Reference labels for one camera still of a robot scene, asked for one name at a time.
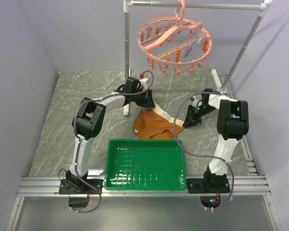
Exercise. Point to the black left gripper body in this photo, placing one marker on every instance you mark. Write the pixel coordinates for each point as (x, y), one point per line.
(140, 98)

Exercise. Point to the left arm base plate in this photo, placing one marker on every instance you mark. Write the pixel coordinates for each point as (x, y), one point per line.
(78, 193)

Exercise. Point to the orange clothes peg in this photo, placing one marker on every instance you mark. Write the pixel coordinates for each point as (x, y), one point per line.
(178, 52)

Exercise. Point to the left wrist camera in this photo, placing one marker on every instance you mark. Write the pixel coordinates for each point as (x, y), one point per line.
(143, 81)

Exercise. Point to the orange underwear with cream waistband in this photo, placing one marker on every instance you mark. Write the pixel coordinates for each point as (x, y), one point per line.
(156, 124)

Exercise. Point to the purple clothes peg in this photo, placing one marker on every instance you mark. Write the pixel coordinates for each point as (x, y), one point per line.
(187, 51)

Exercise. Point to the green plastic tray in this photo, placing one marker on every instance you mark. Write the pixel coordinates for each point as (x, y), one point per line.
(145, 165)

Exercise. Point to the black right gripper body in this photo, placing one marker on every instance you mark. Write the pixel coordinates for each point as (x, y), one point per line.
(203, 110)

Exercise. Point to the pink round clip hanger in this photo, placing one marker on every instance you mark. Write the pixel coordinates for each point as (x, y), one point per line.
(160, 38)

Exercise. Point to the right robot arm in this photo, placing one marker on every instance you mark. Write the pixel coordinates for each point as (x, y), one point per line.
(232, 125)

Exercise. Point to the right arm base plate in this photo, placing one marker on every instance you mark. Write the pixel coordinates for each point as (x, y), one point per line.
(209, 190)

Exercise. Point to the metal clothes rack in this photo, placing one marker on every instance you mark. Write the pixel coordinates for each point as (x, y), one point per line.
(171, 87)

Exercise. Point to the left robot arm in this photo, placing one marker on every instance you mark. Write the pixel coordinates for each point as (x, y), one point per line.
(88, 121)

